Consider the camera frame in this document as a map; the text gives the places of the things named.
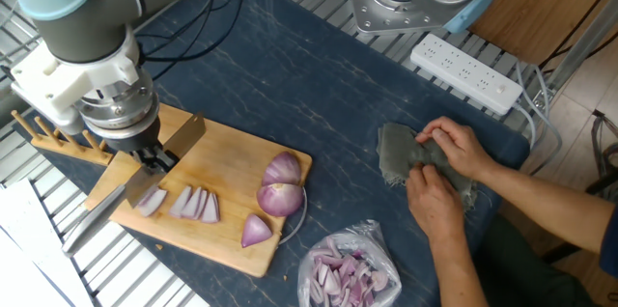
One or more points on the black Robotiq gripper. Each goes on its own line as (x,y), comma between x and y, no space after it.
(135,140)

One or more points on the cut red onion piece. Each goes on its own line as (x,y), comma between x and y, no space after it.
(193,203)
(144,197)
(155,203)
(211,208)

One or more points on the steel cleaver knife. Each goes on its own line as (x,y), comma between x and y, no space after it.
(92,224)

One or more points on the grey frayed cloth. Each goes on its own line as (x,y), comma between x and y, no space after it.
(396,152)

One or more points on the clear plastic bag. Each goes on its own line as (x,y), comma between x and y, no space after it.
(381,259)

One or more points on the person's right forearm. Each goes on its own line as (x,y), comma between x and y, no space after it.
(545,205)

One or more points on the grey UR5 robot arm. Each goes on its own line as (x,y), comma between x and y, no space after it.
(87,32)

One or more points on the person's left forearm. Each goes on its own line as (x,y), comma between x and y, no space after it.
(458,273)

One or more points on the person's left hand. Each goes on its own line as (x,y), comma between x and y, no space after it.
(437,208)

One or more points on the person's right hand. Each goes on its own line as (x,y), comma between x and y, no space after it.
(458,150)

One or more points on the wooden cutting board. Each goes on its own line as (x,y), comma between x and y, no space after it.
(232,162)

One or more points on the wooden peg rack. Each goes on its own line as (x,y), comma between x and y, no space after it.
(72,150)

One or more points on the small red onion wedge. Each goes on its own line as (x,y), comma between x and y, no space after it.
(254,232)

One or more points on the red onion quarter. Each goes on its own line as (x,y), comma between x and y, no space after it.
(282,169)

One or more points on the red onion half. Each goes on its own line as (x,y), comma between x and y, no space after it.
(280,200)

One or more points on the white printed paper sheet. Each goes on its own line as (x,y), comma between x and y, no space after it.
(24,259)

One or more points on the dark blue marbled mat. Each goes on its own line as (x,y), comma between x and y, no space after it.
(314,80)

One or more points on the sliced red onion pile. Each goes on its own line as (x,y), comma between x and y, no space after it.
(343,275)

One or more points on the white power strip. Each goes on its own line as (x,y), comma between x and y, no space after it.
(463,73)

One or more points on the dark green trousers leg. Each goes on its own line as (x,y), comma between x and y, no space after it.
(521,273)

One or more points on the navy shirt sleeve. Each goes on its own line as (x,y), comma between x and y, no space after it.
(610,244)

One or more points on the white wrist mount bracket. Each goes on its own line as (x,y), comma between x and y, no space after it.
(53,85)

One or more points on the aluminium frame post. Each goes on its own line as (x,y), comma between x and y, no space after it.
(579,46)

